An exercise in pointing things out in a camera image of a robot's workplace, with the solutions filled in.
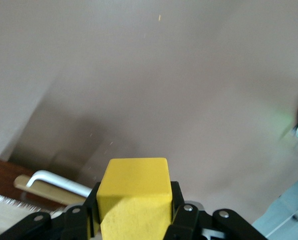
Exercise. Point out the light wood drawer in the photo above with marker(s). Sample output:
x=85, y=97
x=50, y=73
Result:
x=2, y=172

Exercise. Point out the yellow wooden block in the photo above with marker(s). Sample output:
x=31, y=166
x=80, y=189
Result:
x=136, y=190

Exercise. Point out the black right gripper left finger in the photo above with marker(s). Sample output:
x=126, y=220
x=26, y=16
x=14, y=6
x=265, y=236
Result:
x=71, y=225

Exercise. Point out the brown table cover mat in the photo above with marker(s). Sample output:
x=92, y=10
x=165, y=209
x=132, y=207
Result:
x=148, y=75

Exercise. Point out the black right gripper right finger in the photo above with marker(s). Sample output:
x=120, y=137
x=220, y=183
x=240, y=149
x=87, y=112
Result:
x=188, y=225

